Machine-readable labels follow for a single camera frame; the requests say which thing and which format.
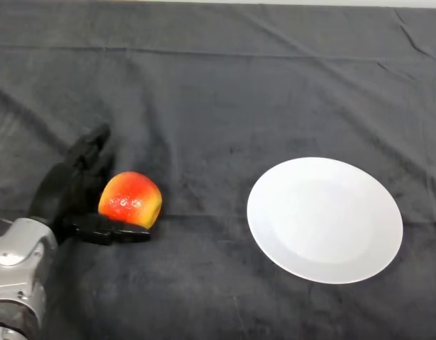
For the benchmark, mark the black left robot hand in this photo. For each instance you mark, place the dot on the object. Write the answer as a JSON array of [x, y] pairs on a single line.
[[67, 187]]

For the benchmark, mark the red and yellow apple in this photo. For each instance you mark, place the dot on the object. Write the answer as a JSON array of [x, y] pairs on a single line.
[[130, 198]]

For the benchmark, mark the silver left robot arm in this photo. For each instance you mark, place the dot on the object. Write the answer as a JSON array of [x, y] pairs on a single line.
[[17, 269]]

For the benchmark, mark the white round plate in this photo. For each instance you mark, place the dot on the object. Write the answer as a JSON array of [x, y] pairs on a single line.
[[324, 219]]

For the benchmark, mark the black cloth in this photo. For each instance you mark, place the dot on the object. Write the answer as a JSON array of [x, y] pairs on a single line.
[[217, 88]]

